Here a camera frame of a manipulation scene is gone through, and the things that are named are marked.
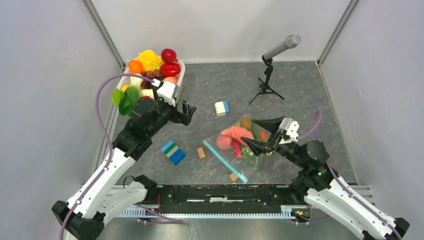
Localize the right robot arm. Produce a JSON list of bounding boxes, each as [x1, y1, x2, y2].
[[241, 117, 410, 240]]

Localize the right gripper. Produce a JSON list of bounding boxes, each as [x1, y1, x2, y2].
[[240, 115, 306, 168]]

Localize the green toy cucumber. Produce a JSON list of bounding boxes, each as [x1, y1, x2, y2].
[[241, 146, 263, 169]]

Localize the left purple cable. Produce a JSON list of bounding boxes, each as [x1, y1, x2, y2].
[[58, 73, 157, 240]]

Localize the white plastic basket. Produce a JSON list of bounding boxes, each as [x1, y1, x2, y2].
[[116, 60, 186, 104]]

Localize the purple toy grapes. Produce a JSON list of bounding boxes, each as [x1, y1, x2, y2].
[[142, 70, 164, 80]]

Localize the small wooden cube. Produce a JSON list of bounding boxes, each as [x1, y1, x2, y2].
[[229, 173, 239, 182]]

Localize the blue green white brick stack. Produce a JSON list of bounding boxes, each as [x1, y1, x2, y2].
[[160, 140, 186, 166]]

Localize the small red toy chili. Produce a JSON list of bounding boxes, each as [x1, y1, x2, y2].
[[231, 138, 243, 159]]

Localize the brown toy kiwi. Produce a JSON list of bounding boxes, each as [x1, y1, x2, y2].
[[239, 117, 253, 131]]

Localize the grey microphone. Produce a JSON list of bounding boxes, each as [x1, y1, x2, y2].
[[262, 34, 302, 61]]

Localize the orange toy carrot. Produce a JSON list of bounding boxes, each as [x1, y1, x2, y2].
[[259, 129, 268, 142]]

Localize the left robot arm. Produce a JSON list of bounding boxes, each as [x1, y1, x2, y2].
[[52, 97, 196, 240]]

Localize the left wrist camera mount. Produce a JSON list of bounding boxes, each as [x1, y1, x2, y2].
[[151, 78, 179, 107]]

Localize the orange toy peach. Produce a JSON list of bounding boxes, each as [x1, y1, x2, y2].
[[162, 76, 179, 84]]

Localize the white green toy leek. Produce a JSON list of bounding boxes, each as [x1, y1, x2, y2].
[[129, 74, 144, 88]]

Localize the red toy apple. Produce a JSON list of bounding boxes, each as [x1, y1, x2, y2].
[[161, 48, 177, 64]]

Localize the red toy bell pepper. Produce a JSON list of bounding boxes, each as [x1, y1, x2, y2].
[[160, 63, 181, 77]]

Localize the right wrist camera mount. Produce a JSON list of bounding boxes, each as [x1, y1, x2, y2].
[[278, 117, 299, 145]]

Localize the long wooden block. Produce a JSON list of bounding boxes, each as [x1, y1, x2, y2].
[[196, 147, 206, 159]]

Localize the orange toy pepper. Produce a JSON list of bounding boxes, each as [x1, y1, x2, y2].
[[128, 59, 144, 75]]

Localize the clear zip top bag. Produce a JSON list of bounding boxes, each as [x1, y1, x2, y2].
[[202, 114, 282, 184]]

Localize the black tripod mic stand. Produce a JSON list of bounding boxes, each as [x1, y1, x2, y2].
[[248, 56, 285, 105]]

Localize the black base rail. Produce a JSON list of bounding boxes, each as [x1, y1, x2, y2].
[[137, 184, 307, 214]]

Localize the pink toy peach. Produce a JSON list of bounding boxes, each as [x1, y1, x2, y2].
[[215, 135, 233, 151]]

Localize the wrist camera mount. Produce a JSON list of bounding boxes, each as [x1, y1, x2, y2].
[[278, 117, 299, 145], [151, 78, 179, 107]]

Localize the pink toy watermelon slice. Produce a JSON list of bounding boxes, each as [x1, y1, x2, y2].
[[220, 125, 254, 147]]

